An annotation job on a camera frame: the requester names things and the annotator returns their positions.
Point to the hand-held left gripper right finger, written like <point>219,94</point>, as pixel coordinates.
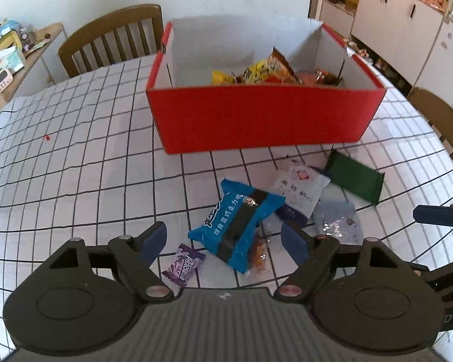
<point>293,243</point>

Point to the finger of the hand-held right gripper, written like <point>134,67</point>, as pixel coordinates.
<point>436,215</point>

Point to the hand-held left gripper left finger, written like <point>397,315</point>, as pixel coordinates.
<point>153,241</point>

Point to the clear packet with orange snack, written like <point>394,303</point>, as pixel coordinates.
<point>259,252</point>

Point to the purple candy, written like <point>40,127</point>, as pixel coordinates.
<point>184,263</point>

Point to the pale blue clear packet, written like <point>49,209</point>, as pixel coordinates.
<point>338,220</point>

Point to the white snack packet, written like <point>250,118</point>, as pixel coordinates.
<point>298,188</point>

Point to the blue snack packet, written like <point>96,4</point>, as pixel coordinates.
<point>236,222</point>

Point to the dark green snack packet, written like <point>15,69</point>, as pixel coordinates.
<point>356,179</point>

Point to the red cardboard box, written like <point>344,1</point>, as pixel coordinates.
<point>260,120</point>

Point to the orange-brown snack packet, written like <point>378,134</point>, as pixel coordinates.
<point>322,77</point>

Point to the red and yellow chips bag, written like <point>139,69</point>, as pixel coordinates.
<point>268,69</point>

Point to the yellow candy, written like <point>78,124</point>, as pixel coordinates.
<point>222,78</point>

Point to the wooden slat-back chair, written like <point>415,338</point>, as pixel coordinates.
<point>109,41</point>
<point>445,117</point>

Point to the wooden-top side cabinet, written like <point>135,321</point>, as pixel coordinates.
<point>34,68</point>

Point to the white kitchen timer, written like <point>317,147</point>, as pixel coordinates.
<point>2,81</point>

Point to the yellow box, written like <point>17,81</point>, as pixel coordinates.
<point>8,42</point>

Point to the white wall cabinet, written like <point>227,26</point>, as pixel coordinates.
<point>407,19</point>

